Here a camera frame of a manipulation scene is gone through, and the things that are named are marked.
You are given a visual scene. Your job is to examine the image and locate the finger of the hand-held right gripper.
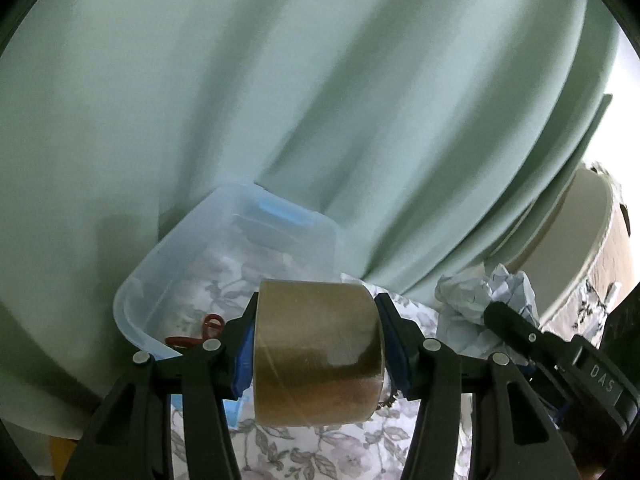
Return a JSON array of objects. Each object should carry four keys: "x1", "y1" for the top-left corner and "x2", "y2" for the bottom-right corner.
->
[
  {"x1": 484, "y1": 302, "x2": 573, "y2": 367},
  {"x1": 527, "y1": 364, "x2": 571, "y2": 423}
]

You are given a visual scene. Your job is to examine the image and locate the clear plastic container blue handles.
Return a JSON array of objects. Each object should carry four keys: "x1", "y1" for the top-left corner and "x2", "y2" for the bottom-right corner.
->
[{"x1": 112, "y1": 182, "x2": 343, "y2": 428}]

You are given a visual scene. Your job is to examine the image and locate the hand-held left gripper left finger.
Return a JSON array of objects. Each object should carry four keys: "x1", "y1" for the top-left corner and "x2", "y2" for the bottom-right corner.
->
[{"x1": 62, "y1": 292, "x2": 261, "y2": 480}]

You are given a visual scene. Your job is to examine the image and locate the brown packing tape roll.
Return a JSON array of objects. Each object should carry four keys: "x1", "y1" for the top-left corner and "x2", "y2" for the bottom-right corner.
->
[{"x1": 252, "y1": 278, "x2": 386, "y2": 428}]

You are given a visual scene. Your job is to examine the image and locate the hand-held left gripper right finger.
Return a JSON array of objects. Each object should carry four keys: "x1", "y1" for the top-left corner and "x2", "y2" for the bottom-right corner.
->
[{"x1": 374, "y1": 292, "x2": 566, "y2": 480}]

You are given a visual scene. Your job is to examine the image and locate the quilted cover with lace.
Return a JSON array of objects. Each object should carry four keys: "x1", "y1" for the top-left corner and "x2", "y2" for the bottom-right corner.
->
[{"x1": 540, "y1": 162, "x2": 640, "y2": 351}]

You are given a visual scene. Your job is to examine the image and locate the red plastic tool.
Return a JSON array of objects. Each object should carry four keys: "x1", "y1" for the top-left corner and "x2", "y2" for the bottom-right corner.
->
[{"x1": 165, "y1": 312, "x2": 226, "y2": 348}]

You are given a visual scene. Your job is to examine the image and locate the pale green curtain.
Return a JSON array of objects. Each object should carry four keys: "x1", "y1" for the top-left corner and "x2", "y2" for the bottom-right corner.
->
[{"x1": 0, "y1": 0, "x2": 616, "y2": 431}]

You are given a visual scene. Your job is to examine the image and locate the white paper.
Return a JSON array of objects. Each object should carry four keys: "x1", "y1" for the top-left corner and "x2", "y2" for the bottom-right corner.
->
[{"x1": 434, "y1": 267, "x2": 541, "y2": 361}]

